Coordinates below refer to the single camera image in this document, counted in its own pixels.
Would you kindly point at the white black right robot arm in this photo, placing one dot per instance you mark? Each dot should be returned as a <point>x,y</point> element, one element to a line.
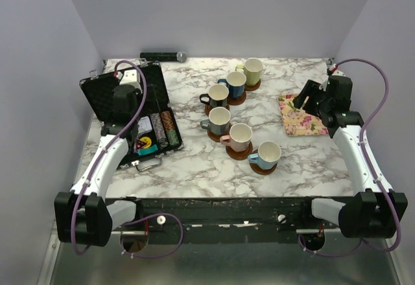
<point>375,206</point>

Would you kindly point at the white card deck box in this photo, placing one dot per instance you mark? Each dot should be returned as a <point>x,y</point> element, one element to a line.
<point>144,126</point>

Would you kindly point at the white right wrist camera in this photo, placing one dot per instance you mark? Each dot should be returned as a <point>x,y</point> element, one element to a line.
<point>330,71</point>

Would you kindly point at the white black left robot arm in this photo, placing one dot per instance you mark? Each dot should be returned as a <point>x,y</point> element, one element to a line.
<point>82,217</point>

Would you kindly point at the dark blue mug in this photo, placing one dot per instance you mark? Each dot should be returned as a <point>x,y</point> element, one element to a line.
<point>235,82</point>

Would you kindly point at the black poker chip case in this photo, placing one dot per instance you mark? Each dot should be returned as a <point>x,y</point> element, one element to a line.
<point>165,133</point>

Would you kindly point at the grey blue mug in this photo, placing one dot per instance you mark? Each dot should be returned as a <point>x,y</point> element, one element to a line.
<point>218,122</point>

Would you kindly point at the floral serving tray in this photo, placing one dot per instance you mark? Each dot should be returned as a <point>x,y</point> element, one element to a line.
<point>297,122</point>

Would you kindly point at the black microphone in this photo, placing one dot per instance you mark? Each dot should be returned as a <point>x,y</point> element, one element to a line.
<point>164,56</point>

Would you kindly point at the pink mug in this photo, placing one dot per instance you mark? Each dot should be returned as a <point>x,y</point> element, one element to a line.
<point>239,137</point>

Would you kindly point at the brown wooden coaster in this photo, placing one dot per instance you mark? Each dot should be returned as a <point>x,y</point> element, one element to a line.
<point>239,156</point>
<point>215,137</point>
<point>253,87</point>
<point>237,101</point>
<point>208,108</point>
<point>258,170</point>

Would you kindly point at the light green mug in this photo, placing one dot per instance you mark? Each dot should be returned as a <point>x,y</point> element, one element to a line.
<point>253,69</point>

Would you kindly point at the light blue mug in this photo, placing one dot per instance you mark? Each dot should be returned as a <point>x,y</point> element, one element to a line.
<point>267,155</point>

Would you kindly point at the yellow dealer button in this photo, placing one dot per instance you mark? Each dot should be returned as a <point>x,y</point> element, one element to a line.
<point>144,142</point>

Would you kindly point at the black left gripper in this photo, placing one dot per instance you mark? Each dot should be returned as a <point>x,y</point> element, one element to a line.
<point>138,93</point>

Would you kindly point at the teal rectangular block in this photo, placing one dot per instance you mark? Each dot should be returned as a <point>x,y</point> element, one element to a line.
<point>147,151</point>

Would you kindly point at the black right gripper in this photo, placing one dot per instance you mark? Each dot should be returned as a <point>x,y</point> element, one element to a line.
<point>314,96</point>

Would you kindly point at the teal mug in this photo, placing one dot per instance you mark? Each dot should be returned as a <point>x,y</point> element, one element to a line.
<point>217,96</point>

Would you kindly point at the aluminium mounting rail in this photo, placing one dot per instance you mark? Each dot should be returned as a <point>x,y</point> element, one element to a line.
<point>258,226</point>

